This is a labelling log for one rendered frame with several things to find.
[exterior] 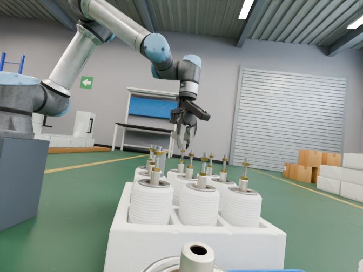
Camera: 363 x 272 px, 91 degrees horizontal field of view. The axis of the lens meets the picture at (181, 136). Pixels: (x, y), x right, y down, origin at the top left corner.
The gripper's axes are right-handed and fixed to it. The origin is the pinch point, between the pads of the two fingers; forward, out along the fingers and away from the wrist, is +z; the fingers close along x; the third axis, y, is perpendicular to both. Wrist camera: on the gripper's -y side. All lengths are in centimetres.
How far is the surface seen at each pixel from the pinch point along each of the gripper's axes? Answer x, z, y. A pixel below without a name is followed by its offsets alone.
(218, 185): 0.0, 10.9, -17.1
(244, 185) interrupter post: 2.1, 8.3, -26.4
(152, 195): 24.7, 11.3, -17.8
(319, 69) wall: -594, -287, 75
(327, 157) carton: -375, -16, 10
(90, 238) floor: 24.3, 35.1, 14.0
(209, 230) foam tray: 15.0, 17.1, -26.3
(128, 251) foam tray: 29.0, 21.1, -18.9
